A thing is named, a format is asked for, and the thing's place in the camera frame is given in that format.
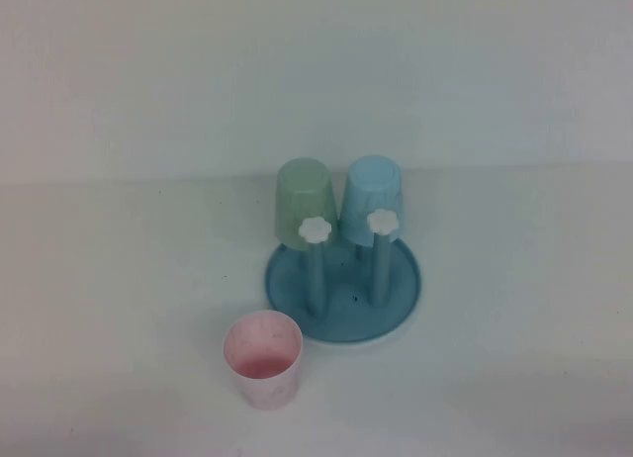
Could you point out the pink plastic cup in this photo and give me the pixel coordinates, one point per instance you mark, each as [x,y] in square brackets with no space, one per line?
[262,358]

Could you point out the green plastic cup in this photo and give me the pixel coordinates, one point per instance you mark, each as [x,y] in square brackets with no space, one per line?
[306,195]

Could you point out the blue plastic cup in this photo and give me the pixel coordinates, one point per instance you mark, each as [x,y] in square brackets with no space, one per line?
[371,190]

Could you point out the blue cup stand white caps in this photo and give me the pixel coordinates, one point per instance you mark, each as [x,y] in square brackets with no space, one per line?
[346,323]

